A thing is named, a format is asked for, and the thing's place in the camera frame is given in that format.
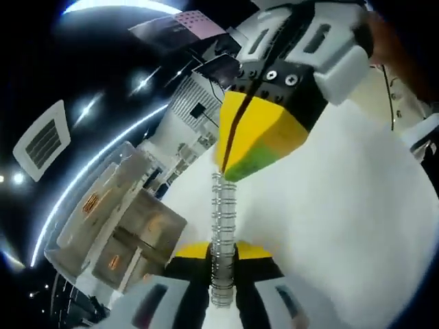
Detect group of ceiling spotlights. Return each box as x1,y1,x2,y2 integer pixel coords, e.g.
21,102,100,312
0,66,162,188

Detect long curved ceiling light strip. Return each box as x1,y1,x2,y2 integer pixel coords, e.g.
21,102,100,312
63,0,164,15
29,101,169,268

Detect white plastic drawer cabinet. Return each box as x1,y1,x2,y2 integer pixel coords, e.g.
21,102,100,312
44,141,189,295

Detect open laptop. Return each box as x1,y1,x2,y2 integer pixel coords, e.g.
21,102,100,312
191,53,244,90

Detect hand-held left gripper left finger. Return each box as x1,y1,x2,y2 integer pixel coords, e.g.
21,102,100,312
102,241,211,329

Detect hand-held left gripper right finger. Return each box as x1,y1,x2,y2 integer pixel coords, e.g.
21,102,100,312
234,240,332,329

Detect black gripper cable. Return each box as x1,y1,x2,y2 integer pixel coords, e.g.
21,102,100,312
381,64,396,132

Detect white window blinds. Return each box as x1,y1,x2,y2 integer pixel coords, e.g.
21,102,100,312
167,73,224,132

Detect white desk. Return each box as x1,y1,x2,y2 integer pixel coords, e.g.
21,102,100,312
102,95,439,329

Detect white ceiling air vent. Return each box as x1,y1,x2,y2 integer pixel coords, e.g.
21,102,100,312
12,99,72,182

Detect hanging black display screen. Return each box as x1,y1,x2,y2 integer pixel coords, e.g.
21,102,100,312
128,10,230,47

